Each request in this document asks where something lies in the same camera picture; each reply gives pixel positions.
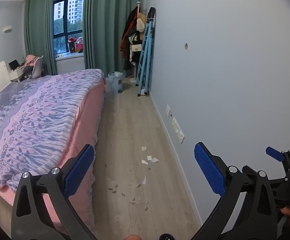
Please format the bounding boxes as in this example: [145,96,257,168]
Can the scattered peanut shells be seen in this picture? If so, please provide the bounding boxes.
[104,164,151,212]

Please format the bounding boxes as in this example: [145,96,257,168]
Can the pink clothes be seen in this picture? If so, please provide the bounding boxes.
[25,54,39,67]

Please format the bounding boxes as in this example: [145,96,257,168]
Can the dark hanging jacket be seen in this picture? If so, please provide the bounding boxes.
[120,6,141,72]

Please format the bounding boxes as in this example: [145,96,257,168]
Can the white wall socket panel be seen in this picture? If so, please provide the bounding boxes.
[171,117,185,143]

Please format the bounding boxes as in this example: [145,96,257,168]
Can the grey white chair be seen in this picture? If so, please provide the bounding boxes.
[25,55,44,79]

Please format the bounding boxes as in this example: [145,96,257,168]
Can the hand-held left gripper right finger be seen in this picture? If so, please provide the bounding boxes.
[192,142,278,240]

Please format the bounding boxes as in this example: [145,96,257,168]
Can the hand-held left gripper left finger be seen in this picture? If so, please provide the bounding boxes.
[11,144,98,240]

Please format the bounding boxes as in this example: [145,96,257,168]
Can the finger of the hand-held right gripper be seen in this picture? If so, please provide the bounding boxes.
[242,165,290,188]
[266,146,290,172]

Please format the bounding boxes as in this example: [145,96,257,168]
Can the beige hat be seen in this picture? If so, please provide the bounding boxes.
[136,12,146,33]

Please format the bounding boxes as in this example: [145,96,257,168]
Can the green curtain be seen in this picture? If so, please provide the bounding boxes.
[23,0,58,77]
[82,0,144,77]

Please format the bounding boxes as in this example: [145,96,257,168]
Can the white coat rack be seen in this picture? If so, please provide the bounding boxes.
[130,2,142,84]

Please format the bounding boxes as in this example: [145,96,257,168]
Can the white desk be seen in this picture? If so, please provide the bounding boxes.
[8,66,26,82]

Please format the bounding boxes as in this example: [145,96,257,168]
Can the dark framed window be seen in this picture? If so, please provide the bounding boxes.
[53,0,85,58]

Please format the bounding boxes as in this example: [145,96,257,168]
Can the pile of red pink bags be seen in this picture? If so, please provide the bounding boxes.
[68,37,84,53]

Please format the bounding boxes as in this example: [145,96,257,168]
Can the blue folding ladder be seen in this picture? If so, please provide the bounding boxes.
[135,17,156,97]

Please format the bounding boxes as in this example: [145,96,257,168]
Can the purple floral blanket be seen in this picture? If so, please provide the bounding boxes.
[0,69,105,189]

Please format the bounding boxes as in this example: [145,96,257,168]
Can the light blue waste bin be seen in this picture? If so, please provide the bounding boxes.
[107,71,125,94]

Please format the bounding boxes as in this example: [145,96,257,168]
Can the bed with pink sheet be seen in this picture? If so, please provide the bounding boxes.
[0,69,108,240]

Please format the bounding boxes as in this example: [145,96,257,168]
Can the person's right hand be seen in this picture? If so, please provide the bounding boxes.
[280,205,290,224]

